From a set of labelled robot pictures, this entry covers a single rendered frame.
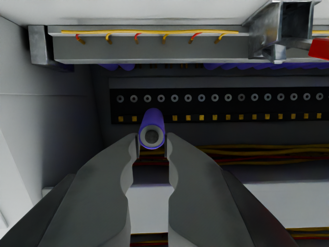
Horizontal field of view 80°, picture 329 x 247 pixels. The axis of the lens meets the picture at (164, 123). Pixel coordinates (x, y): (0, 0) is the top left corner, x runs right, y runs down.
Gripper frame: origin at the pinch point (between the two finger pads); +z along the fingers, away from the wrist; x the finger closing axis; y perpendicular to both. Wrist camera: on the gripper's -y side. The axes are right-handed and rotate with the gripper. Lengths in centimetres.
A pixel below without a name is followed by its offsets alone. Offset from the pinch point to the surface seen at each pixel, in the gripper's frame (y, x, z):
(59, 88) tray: -0.5, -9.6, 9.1
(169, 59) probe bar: -4.0, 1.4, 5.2
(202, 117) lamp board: 6.5, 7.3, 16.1
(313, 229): 30.1, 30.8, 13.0
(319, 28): -6.1, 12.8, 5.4
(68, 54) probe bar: -4.3, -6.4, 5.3
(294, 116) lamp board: 6.6, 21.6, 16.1
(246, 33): -5.8, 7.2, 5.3
